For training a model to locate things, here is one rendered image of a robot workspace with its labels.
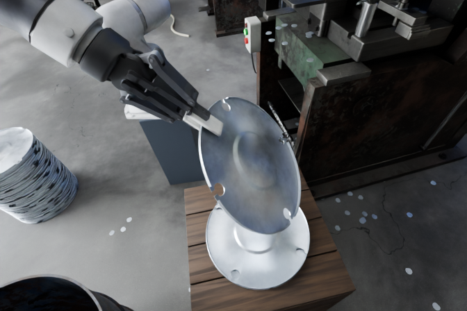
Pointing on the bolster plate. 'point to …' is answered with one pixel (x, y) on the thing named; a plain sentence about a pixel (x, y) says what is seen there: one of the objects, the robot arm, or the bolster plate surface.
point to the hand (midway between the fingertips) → (203, 121)
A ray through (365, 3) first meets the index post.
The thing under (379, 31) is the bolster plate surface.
